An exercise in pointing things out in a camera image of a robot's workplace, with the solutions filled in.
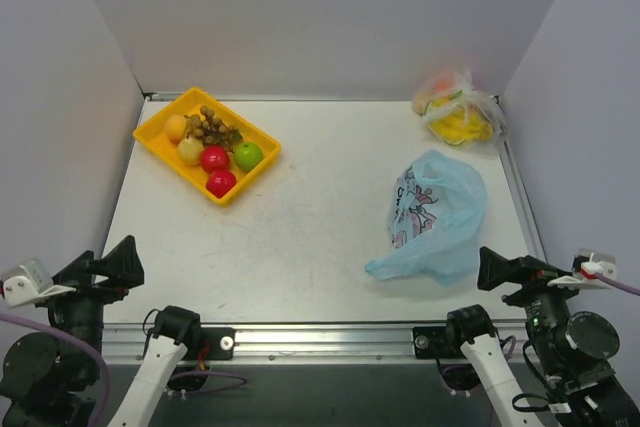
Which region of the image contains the light blue printed plastic bag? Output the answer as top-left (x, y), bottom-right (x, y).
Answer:
top-left (365, 150), bottom-right (487, 286)

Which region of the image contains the yellow lemon fruit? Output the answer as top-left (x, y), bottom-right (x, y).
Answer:
top-left (177, 136), bottom-right (204, 167)

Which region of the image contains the red round fruit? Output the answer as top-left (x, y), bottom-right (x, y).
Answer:
top-left (199, 145), bottom-right (230, 174)

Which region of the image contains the orange peach fruit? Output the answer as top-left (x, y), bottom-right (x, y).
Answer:
top-left (163, 115), bottom-right (189, 145)

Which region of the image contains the green apple fruit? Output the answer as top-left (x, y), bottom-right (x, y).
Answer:
top-left (234, 142), bottom-right (264, 172)

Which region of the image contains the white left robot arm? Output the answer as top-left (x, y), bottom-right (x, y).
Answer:
top-left (1, 236), bottom-right (202, 426)

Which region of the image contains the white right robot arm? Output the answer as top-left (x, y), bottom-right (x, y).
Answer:
top-left (443, 247), bottom-right (639, 426)

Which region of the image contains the clear bag of yellow fruit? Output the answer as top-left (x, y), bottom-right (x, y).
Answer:
top-left (411, 69), bottom-right (507, 149)

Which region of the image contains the yellow plastic tray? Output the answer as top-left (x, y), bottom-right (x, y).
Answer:
top-left (133, 87), bottom-right (281, 206)

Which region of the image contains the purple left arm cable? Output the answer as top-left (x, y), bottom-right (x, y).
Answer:
top-left (0, 311), bottom-right (249, 427)

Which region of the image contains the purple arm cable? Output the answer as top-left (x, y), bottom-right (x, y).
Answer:
top-left (0, 311), bottom-right (249, 427)
top-left (439, 274), bottom-right (640, 393)

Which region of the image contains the aluminium front rail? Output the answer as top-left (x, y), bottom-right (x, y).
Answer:
top-left (99, 322), bottom-right (531, 367)

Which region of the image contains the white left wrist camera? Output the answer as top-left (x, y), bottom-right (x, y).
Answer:
top-left (1, 258), bottom-right (77, 308)

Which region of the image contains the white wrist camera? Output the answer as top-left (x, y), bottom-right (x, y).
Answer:
top-left (1, 258), bottom-right (77, 308)
top-left (547, 249), bottom-right (618, 290)

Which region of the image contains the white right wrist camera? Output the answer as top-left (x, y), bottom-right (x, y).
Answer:
top-left (547, 249), bottom-right (618, 290)

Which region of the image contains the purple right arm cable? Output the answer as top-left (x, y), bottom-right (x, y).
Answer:
top-left (439, 274), bottom-right (640, 393)

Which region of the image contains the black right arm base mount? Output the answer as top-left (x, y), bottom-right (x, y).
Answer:
top-left (412, 325), bottom-right (464, 361)

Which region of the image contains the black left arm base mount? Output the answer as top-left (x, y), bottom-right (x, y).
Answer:
top-left (196, 327), bottom-right (236, 362)

